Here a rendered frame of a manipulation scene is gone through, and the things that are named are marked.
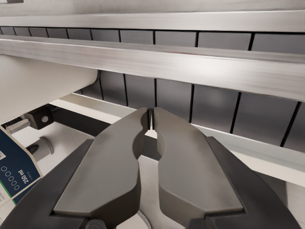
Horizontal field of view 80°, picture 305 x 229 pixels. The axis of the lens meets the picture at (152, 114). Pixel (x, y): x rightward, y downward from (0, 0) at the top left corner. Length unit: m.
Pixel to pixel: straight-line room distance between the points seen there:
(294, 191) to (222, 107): 0.15
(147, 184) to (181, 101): 0.15
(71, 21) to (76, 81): 0.07
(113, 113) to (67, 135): 0.18
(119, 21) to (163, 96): 0.08
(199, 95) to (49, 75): 0.13
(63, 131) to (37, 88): 0.19
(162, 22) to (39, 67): 0.11
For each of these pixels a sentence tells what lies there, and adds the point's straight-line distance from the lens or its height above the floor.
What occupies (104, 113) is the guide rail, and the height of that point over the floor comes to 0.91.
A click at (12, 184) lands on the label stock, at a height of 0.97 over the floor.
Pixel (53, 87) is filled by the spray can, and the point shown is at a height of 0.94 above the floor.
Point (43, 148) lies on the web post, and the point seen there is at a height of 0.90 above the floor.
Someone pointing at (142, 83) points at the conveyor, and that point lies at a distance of 0.19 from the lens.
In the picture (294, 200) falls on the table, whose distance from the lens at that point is 0.29.
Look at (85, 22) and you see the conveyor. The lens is 0.23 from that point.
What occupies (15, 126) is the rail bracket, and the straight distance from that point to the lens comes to 0.33.
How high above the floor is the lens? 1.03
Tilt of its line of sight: 48 degrees down
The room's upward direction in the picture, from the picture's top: 132 degrees counter-clockwise
